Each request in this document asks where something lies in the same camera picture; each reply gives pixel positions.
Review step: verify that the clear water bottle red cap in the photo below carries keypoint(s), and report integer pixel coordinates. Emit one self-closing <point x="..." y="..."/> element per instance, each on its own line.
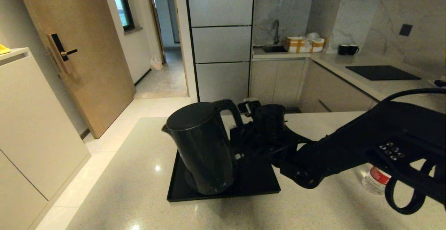
<point x="376" y="179"/>

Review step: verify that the dark kitchen sink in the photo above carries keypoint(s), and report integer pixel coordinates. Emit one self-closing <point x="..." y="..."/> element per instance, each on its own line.
<point x="273" y="48"/>

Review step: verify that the dark framed window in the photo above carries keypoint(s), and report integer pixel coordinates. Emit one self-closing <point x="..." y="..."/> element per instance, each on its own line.
<point x="122" y="7"/>

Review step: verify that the black induction cooktop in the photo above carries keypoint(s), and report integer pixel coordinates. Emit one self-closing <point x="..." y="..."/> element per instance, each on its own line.
<point x="383" y="72"/>

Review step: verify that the black mug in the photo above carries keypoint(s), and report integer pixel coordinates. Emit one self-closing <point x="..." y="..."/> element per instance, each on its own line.
<point x="343" y="50"/>
<point x="353" y="49"/>

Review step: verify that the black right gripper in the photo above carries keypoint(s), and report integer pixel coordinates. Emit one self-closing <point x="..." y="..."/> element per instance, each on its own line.
<point x="268" y="146"/>

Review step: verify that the brown interior door frame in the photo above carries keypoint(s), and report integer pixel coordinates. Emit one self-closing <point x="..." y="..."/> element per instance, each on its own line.
<point x="156" y="31"/>

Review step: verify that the white crumpled bag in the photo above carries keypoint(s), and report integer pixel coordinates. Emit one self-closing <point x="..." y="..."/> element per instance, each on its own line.
<point x="313" y="36"/>

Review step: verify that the black electric kettle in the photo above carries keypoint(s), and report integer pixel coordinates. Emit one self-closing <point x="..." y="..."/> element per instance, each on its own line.
<point x="202" y="146"/>

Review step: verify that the beige kitchen base cabinets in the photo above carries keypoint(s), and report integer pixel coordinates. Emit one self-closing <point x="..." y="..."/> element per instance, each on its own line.
<point x="275" y="80"/>

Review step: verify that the black rectangular serving tray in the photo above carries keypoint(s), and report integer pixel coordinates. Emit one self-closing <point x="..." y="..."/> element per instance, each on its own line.
<point x="254" y="184"/>

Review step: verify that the tall white cabinet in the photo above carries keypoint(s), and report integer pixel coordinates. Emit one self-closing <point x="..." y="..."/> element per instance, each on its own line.
<point x="219" y="48"/>

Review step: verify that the white storage cabinet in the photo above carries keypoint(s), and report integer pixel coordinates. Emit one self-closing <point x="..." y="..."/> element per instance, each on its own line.
<point x="31" y="129"/>

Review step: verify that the dark wall socket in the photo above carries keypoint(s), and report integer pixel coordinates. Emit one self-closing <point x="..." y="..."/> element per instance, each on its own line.
<point x="406" y="30"/>

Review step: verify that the white plastic bag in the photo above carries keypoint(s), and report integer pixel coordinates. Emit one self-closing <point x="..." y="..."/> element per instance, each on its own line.
<point x="156" y="63"/>

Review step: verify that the yellow object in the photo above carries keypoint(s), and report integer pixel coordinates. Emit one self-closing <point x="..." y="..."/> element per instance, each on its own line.
<point x="4" y="49"/>

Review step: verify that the metal kitchen faucet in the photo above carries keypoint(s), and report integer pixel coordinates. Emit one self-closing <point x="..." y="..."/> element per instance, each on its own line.
<point x="276" y="29"/>

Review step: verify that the light wooden door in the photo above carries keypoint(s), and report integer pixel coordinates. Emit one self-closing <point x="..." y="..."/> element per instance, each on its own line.
<point x="90" y="66"/>

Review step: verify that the cardboard box with yellow tape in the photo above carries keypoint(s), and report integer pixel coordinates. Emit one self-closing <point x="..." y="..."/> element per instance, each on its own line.
<point x="297" y="44"/>
<point x="318" y="44"/>

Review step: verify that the white power strip black plug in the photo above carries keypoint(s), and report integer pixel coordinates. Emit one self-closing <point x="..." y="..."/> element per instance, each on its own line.
<point x="440" y="83"/>

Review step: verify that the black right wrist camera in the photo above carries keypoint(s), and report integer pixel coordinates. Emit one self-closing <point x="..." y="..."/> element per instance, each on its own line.
<point x="270" y="118"/>

